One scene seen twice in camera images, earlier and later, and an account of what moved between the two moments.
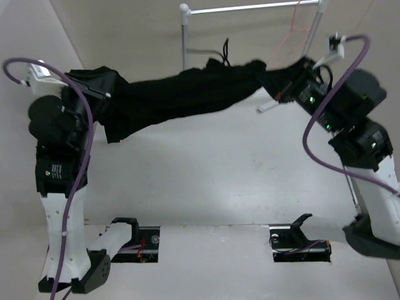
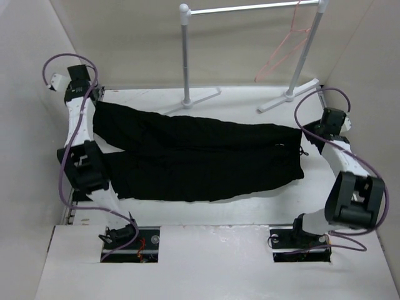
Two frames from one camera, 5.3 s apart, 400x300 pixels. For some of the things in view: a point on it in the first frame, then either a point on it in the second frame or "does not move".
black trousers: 129,101 → 150,155
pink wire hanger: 303,30 does not move
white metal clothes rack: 185,13 does not move
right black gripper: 304,70 → 310,125
